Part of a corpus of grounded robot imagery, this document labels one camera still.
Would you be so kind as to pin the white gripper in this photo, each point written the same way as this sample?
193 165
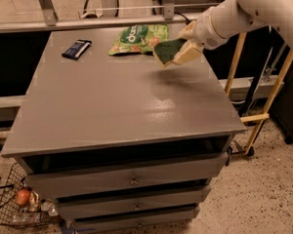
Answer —
206 30

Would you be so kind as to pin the green and yellow sponge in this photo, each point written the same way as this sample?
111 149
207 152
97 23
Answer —
164 52

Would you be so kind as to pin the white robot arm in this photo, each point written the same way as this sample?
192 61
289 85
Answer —
217 25

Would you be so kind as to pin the green rice chip bag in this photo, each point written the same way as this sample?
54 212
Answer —
139 39

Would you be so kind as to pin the dark blue snack bar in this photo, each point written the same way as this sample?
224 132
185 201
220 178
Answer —
76 50

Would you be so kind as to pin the grey drawer cabinet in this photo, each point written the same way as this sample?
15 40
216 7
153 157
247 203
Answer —
110 112

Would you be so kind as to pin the bottom grey drawer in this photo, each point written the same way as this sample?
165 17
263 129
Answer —
136 219

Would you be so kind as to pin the grey drawer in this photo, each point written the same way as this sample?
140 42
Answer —
134 202
89 181
136 219

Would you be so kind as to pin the top grey drawer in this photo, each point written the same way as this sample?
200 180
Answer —
89 181

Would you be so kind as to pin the middle grey drawer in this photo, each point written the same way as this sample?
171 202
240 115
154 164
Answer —
134 202

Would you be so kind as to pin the red apple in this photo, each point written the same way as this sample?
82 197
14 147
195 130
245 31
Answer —
22 197

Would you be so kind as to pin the clear plastic bottle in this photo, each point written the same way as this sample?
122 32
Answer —
25 218

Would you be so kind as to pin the grey metal rail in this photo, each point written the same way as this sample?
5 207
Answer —
77 24

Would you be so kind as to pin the black wire basket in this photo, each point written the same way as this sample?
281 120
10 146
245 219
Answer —
8 206

